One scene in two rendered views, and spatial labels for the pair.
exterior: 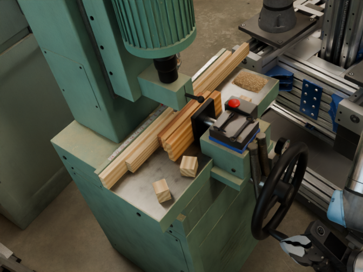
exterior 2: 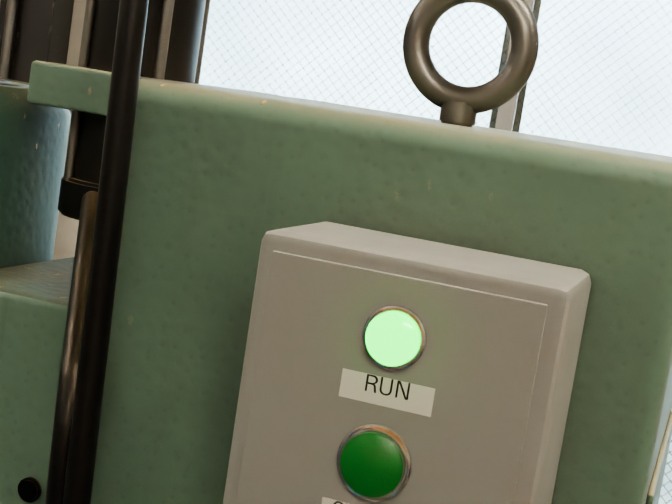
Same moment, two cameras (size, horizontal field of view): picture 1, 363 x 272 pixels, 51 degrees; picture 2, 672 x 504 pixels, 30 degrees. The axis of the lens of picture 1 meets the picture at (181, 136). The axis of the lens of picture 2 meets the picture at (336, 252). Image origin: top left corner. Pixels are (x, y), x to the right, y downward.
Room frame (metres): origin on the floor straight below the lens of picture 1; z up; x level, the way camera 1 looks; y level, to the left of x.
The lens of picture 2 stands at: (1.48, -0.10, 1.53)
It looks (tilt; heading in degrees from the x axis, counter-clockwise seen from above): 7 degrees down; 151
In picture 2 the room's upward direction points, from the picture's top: 9 degrees clockwise
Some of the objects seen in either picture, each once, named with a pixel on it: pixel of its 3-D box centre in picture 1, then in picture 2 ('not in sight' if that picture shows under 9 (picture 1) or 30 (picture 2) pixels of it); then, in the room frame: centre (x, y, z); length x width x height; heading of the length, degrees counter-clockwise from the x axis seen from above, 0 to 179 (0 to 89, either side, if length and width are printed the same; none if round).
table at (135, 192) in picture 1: (211, 141); not in sight; (0.74, -0.08, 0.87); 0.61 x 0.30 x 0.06; 134
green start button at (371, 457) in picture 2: not in sight; (372, 464); (1.16, 0.10, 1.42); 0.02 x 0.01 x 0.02; 44
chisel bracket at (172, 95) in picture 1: (166, 88); not in sight; (0.82, 0.01, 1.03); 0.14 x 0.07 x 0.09; 44
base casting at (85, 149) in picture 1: (156, 139); not in sight; (0.90, 0.09, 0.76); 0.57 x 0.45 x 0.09; 44
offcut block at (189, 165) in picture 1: (189, 166); not in sight; (0.63, 0.00, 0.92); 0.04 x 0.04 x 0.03; 68
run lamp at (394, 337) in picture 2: not in sight; (392, 338); (1.16, 0.10, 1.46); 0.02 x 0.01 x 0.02; 44
